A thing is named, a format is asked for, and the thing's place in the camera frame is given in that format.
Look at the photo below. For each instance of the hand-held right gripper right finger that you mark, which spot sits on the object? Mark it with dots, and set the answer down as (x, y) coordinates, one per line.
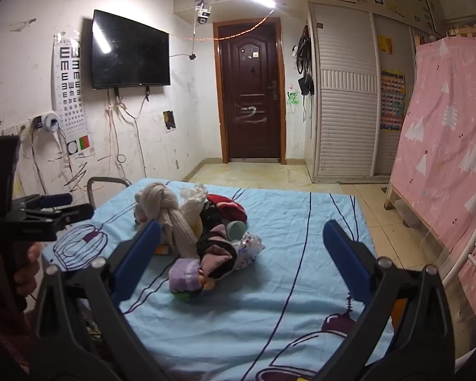
(343, 258)

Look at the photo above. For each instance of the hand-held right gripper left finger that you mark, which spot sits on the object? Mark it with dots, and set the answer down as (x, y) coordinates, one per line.
(142, 254)

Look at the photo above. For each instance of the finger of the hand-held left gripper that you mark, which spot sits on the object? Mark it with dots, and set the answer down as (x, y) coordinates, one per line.
(55, 200)
(71, 213)

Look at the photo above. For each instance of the person's left hand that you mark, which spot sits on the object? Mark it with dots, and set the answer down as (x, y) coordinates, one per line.
(29, 274)

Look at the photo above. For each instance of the yellow paper packet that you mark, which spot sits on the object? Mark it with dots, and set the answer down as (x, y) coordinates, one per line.
(162, 250)

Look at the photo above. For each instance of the purple sock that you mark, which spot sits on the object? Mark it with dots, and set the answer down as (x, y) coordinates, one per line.
(186, 276)

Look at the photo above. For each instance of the small green item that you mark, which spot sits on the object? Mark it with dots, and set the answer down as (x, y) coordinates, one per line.
(181, 296)

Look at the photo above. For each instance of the light blue bed sheet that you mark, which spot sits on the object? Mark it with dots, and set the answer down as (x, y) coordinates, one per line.
(281, 285)

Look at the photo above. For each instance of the black and pink cloth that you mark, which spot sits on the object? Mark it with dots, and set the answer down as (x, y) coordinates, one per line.
(216, 256)

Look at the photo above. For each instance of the white cloth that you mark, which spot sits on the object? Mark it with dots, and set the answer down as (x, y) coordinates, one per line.
(194, 196)

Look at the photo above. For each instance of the white patterned packet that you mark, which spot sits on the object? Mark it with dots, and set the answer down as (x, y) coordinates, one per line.
(250, 248)

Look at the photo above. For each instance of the teal plastic cup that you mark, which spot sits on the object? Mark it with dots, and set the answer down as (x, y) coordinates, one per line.
(235, 230)

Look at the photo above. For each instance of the red cloth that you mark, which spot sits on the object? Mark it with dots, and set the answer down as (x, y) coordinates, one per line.
(227, 204)

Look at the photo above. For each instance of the eye chart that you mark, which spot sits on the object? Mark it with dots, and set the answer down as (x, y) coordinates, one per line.
(69, 99)

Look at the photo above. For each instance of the white louvred wardrobe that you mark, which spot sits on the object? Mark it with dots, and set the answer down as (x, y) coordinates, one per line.
(345, 127)

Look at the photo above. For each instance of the small yellow black poster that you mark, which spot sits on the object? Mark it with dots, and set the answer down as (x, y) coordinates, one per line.
(169, 120)

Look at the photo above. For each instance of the colourful chart poster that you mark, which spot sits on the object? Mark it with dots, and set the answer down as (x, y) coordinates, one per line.
(392, 99)

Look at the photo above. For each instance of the pink printed curtain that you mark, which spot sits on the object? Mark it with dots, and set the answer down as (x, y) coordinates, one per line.
(448, 127)

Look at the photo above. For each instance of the black hanging bag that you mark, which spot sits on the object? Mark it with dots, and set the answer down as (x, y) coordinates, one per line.
(303, 47)
(306, 83)

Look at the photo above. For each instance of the dark brown door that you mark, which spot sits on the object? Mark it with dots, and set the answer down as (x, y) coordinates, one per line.
(250, 95)

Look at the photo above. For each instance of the grey metal chair frame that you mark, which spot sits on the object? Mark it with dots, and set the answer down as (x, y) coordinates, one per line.
(107, 179)

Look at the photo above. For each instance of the white wall charger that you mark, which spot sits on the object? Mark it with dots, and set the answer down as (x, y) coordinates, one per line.
(49, 121)

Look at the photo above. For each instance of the white wall socket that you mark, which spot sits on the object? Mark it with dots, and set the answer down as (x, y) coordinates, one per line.
(12, 129)

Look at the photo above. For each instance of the black wall television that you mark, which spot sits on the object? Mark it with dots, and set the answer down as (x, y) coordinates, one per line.
(131, 53)

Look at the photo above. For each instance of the green wall sticker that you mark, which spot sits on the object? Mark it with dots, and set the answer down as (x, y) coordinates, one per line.
(292, 98)

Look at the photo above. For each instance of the small black wall device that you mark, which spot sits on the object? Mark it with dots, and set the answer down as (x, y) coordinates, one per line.
(191, 56)

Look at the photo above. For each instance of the white security camera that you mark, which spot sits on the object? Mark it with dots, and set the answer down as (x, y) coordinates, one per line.
(202, 14)

